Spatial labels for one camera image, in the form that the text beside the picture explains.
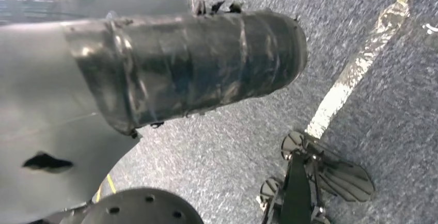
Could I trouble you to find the yellow floor tape square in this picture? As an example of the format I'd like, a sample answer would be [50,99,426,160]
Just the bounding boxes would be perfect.
[95,173,118,203]

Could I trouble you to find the black round plate with holes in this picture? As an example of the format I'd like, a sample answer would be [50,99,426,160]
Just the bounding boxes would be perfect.
[80,187,205,224]

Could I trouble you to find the silver floor tape strip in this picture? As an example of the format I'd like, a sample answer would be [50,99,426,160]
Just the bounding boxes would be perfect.
[304,0,411,140]

